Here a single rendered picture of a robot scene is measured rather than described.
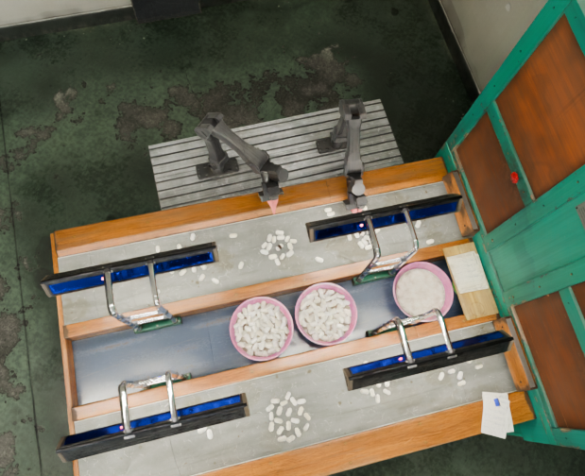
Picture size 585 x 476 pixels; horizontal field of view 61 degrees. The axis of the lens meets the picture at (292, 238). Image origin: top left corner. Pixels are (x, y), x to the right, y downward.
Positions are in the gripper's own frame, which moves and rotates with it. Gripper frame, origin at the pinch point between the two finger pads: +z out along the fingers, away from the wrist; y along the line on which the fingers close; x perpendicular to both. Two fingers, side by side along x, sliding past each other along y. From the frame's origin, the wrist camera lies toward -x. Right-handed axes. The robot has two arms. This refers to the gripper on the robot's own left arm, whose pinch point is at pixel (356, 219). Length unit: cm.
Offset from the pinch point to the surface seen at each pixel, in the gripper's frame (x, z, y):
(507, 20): 78, -70, 123
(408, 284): -19.8, 27.5, 15.5
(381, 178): 10.3, -13.3, 16.7
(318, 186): 11.8, -14.9, -13.0
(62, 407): 28, 85, -161
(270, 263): -6.2, 10.1, -42.4
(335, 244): -4.4, 8.0, -11.8
